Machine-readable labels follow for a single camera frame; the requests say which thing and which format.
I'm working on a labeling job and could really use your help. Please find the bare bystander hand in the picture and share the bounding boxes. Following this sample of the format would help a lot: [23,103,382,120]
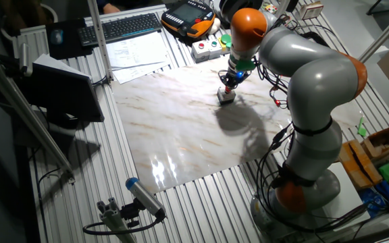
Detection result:
[102,3,122,15]

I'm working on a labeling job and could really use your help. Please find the slanted aluminium post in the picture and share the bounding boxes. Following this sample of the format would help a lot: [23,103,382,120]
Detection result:
[359,1,389,63]

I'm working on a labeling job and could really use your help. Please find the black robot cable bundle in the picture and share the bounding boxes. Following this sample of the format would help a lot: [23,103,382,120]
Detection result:
[217,15,378,234]

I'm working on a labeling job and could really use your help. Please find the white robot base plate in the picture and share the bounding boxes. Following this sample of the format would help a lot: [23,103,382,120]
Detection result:
[315,161,371,230]

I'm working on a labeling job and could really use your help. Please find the yellow box with green button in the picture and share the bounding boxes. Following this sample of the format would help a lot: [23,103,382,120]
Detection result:
[217,33,233,55]

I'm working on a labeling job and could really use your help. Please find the colourful puzzle cube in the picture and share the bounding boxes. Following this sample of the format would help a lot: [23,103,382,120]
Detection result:
[261,2,279,15]

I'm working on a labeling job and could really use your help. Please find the short aluminium profile stub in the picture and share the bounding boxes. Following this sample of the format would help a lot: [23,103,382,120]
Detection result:
[96,197,138,243]

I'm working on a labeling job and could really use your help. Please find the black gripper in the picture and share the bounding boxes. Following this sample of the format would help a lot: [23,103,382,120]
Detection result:
[222,68,250,93]

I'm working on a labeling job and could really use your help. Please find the white printed paper sheet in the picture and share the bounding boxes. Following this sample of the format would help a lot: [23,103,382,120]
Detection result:
[105,30,170,70]
[112,60,171,85]

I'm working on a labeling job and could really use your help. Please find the small green plastic piece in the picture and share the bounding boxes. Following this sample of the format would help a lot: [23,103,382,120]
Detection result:
[357,116,367,138]

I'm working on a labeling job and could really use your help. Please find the marble pattern mat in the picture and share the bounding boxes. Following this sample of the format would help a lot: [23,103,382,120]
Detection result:
[111,55,366,195]

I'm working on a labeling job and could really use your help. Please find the dark computer mouse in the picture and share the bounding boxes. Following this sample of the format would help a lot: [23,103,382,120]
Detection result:
[49,28,64,46]

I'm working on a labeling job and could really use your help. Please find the silver camera with blue end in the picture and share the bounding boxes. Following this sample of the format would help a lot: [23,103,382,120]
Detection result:
[125,177,167,219]

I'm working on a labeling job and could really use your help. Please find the grey box with green button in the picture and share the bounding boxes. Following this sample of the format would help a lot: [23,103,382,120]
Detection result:
[207,39,223,61]

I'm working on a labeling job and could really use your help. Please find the orange and black teach pendant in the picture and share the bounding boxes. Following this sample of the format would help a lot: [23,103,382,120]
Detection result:
[160,0,217,38]

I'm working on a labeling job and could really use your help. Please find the open brown cardboard box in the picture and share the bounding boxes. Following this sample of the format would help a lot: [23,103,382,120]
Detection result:
[361,125,389,159]

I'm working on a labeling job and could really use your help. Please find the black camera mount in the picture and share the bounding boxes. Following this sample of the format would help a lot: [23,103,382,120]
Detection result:
[120,198,145,229]

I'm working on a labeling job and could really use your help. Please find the black monitor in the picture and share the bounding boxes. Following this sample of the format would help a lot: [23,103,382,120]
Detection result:
[18,62,105,124]

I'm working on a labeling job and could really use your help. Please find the small white box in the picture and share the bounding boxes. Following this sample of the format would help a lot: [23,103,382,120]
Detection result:
[299,1,325,20]

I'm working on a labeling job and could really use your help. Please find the orange cardboard box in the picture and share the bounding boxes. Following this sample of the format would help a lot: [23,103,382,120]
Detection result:
[338,138,384,192]

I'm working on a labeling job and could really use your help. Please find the black keyboard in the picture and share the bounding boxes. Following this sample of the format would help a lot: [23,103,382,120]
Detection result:
[77,12,163,47]

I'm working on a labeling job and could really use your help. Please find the black camera cable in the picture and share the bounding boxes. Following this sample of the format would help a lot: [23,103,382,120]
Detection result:
[82,212,167,236]

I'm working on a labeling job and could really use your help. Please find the blue plastic bag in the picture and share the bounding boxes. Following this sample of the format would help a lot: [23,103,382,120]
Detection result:
[361,180,389,218]

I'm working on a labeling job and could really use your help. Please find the grey box with red button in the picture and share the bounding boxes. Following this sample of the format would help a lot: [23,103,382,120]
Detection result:
[190,40,211,63]
[216,86,236,105]

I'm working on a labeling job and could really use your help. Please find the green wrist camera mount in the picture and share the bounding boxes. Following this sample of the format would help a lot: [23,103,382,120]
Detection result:
[234,59,257,72]

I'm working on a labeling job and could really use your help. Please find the black mouse pad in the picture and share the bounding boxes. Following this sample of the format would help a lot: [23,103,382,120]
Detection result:
[45,18,94,61]

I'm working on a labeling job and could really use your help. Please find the upright aluminium profile post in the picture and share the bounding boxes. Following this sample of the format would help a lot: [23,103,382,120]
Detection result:
[86,0,114,82]

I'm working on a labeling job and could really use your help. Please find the black filament spool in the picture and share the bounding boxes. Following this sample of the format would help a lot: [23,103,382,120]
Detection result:
[218,0,265,23]

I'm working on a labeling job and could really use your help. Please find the long slanted aluminium beam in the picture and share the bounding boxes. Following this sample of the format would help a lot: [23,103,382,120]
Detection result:
[0,47,76,185]

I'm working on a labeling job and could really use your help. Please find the white round chair rim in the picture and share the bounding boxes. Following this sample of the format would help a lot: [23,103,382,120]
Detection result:
[0,3,59,42]

